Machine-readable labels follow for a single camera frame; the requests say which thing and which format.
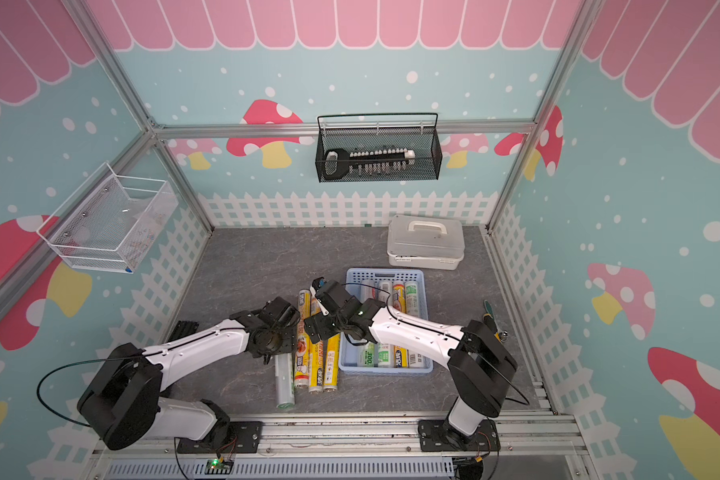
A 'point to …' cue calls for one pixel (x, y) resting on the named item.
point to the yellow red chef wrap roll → (331, 364)
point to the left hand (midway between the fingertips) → (282, 349)
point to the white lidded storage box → (425, 242)
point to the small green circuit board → (218, 467)
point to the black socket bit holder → (340, 163)
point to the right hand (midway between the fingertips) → (319, 322)
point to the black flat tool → (183, 328)
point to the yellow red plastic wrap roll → (400, 354)
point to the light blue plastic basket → (348, 352)
